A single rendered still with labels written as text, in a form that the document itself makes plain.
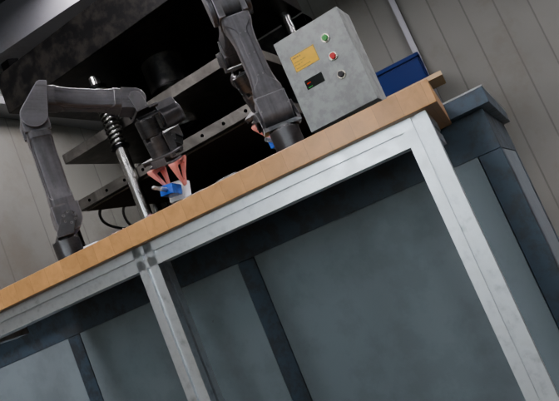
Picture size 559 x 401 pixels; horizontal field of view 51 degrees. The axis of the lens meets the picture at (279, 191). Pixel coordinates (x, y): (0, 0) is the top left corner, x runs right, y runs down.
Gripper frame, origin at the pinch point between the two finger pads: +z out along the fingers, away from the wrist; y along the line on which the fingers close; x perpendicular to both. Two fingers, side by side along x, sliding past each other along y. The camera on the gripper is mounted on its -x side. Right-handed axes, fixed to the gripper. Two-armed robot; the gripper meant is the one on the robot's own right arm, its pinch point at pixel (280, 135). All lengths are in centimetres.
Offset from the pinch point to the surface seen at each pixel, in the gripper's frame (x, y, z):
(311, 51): -84, 2, -4
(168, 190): 16.6, 28.7, -5.4
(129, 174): -72, 98, -1
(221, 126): -75, 48, 2
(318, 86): -78, 5, 9
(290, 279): 30.2, 6.9, 25.5
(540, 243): 37, -48, 37
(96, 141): -89, 113, -19
